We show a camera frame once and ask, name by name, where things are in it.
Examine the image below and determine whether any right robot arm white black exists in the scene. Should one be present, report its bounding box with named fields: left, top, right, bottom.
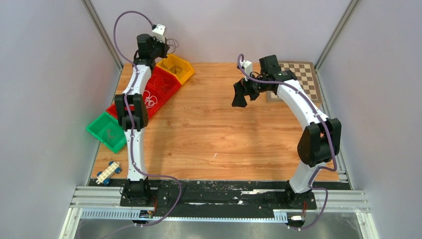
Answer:
left=231, top=54, right=341, bottom=208

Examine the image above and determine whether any green plastic bin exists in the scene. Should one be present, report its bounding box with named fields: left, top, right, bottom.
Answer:
left=86, top=112, right=126, bottom=154

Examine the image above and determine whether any red plastic bin near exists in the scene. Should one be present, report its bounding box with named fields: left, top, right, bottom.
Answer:
left=105, top=103, right=118, bottom=120

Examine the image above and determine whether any white slotted cable duct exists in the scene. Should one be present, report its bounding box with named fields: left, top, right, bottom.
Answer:
left=80, top=210, right=288, bottom=223

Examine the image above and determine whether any white wire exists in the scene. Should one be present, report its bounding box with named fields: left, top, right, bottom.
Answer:
left=142, top=92, right=159, bottom=110

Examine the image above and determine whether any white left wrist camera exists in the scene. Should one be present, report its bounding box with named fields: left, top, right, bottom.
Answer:
left=152, top=24, right=166, bottom=43

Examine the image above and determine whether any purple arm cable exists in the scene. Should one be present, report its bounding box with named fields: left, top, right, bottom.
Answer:
left=112, top=10, right=183, bottom=227
left=237, top=54, right=338, bottom=231

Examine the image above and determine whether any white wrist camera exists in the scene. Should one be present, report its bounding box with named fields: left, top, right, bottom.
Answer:
left=152, top=24, right=166, bottom=43
left=237, top=60, right=253, bottom=81

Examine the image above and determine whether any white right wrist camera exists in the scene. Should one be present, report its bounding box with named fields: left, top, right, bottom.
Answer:
left=237, top=60, right=253, bottom=81

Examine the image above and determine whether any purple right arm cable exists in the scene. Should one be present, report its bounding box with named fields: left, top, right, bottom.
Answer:
left=237, top=54, right=338, bottom=231

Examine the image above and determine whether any red plastic bin middle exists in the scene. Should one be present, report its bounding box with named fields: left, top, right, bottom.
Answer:
left=142, top=85, right=166, bottom=119

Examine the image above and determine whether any small white blue toy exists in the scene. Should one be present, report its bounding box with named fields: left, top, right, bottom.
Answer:
left=96, top=161, right=122, bottom=186

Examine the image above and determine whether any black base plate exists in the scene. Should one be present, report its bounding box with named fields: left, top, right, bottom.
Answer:
left=88, top=178, right=351, bottom=219

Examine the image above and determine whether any red plastic bin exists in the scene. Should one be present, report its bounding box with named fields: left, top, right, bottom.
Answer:
left=105, top=103, right=118, bottom=120
left=147, top=67, right=182, bottom=100
left=142, top=85, right=166, bottom=119

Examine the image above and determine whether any brown wire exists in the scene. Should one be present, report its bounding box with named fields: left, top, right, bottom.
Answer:
left=165, top=37, right=181, bottom=55

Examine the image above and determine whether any wooden chessboard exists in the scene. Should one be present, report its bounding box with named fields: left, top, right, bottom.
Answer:
left=279, top=61, right=322, bottom=107

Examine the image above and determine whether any aluminium frame rail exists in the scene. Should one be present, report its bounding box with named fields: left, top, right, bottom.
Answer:
left=70, top=186, right=370, bottom=213

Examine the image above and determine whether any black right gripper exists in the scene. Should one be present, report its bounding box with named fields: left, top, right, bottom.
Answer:
left=232, top=71, right=271, bottom=108

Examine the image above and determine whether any yellow plastic bin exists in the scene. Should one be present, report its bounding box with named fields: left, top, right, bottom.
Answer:
left=157, top=54, right=195, bottom=85

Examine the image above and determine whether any red plastic bin far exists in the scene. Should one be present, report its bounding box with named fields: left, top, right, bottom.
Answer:
left=147, top=67, right=182, bottom=100

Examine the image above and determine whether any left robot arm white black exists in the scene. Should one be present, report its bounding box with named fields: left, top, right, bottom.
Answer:
left=114, top=33, right=170, bottom=206

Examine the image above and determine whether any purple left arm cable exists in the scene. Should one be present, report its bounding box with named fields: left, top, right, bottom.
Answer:
left=112, top=10, right=183, bottom=227

